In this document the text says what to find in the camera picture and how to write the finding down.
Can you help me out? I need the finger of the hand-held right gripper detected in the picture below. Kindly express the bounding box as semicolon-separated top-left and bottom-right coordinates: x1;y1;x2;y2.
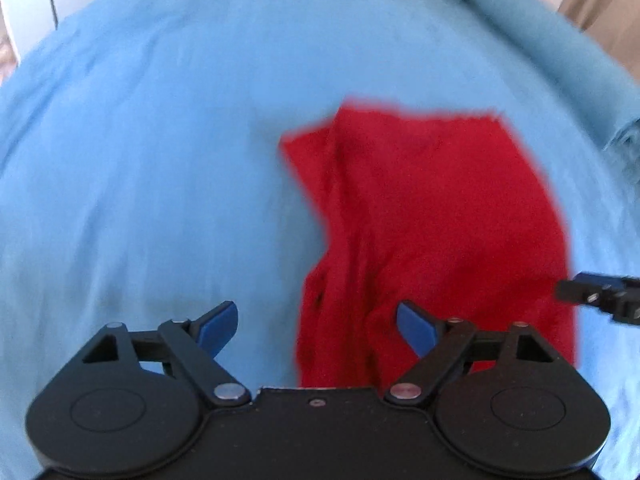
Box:
556;272;640;327

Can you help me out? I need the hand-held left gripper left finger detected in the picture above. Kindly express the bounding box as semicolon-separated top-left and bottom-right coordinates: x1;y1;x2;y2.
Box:
81;301;252;407

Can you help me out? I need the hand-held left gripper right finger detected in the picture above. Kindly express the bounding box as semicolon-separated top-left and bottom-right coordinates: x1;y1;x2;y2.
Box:
384;300;559;407

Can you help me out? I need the red knit sweater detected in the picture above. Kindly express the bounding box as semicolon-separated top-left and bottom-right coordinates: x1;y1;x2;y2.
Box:
277;95;582;389

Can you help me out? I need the blue bed sheet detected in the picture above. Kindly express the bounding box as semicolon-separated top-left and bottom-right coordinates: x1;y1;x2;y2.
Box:
0;0;640;480

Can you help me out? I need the rolled blue duvet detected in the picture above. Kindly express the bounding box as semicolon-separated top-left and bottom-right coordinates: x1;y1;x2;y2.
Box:
419;0;640;181

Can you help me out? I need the beige curtain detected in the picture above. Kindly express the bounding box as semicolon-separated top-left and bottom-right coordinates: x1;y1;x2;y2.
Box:
557;0;640;82

